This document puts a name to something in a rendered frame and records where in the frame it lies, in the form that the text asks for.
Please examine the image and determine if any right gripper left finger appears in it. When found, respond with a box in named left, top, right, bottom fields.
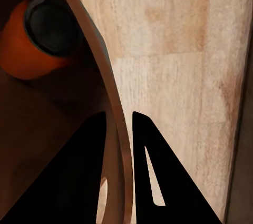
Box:
left=0, top=111, right=106, bottom=224

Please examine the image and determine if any can of soda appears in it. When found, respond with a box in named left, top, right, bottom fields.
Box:
left=0, top=0, right=83, bottom=81

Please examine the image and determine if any trash can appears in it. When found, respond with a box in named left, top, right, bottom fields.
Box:
left=0, top=0, right=133, bottom=224

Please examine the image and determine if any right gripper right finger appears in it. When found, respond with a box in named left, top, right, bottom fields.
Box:
left=132, top=111, right=222, bottom=224

